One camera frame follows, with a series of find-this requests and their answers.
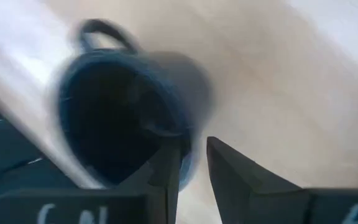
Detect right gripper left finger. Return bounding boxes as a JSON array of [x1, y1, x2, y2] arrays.
[[0, 145, 183, 224]]

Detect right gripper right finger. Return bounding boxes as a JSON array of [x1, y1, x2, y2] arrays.
[[206, 136, 358, 224]]

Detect black ceramic mug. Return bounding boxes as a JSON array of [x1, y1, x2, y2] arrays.
[[53, 17, 214, 192]]

